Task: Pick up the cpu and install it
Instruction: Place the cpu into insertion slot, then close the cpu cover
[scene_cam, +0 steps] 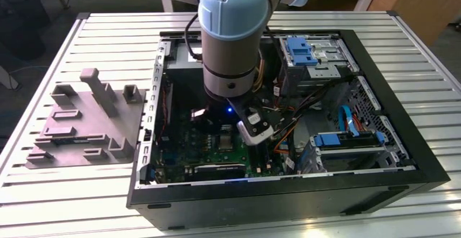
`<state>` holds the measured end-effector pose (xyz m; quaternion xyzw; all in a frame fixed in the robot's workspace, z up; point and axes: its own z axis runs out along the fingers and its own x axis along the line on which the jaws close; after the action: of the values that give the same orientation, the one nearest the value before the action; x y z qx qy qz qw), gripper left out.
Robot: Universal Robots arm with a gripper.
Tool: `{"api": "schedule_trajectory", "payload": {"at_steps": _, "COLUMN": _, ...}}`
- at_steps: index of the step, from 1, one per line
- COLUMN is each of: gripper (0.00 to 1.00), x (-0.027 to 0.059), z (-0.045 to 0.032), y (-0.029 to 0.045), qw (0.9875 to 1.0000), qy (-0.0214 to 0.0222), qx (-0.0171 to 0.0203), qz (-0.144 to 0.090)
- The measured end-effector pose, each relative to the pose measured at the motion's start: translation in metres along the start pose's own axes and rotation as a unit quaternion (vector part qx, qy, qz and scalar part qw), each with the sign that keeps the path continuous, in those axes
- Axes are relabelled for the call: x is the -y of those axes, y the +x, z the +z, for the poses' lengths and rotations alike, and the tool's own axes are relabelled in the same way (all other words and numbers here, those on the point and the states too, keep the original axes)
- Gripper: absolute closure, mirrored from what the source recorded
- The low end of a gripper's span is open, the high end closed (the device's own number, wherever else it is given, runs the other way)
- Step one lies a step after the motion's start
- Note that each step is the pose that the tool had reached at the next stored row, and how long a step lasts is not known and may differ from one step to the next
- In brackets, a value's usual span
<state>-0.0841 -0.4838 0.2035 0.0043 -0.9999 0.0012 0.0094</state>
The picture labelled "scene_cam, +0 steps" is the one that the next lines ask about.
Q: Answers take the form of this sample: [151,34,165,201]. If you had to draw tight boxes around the black sleeved cable bundle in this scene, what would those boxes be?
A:
[270,74,357,141]

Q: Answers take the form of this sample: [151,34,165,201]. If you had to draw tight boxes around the yellow black power wires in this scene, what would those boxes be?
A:
[252,58,266,94]

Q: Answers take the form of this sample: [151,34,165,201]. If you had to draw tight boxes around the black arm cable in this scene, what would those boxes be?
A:
[182,12,205,62]

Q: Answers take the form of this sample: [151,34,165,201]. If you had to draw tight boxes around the grey parts rack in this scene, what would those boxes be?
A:
[24,67,149,170]

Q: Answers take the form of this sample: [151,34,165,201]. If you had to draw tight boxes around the green motherboard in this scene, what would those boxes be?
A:
[151,108,285,183]

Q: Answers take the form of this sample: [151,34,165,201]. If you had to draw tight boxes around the grey metal drive cage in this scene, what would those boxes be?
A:
[280,37,361,96]

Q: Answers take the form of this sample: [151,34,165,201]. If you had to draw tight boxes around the black PC case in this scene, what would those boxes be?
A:
[126,29,452,231]

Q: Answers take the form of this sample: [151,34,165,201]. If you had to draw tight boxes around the blue data cable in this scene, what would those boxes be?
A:
[338,105,361,138]

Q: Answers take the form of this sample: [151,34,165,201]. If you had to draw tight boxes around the graphics card black cooler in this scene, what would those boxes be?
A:
[186,163,248,181]

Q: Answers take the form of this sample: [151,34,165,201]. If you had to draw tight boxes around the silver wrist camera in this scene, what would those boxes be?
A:
[236,107,276,146]

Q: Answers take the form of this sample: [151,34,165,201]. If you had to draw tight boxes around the wooden cabinet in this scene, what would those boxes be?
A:
[369,0,461,47]

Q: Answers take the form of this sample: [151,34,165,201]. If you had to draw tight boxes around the grey metal disk bay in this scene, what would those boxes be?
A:
[297,131,416,174]

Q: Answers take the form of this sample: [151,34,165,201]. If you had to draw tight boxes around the RAM stick blue label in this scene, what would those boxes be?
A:
[50,138,91,145]

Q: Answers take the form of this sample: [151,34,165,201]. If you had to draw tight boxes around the grey power supply unit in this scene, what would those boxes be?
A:
[163,42,209,106]

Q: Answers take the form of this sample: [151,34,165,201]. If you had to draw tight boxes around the orange wire bundle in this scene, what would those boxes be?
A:
[273,130,294,157]

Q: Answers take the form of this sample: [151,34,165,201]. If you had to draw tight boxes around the blue plastic drive carrier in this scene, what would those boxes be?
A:
[288,37,318,66]

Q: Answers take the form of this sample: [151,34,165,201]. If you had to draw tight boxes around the hard disk in blue carrier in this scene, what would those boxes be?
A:
[313,131,387,149]

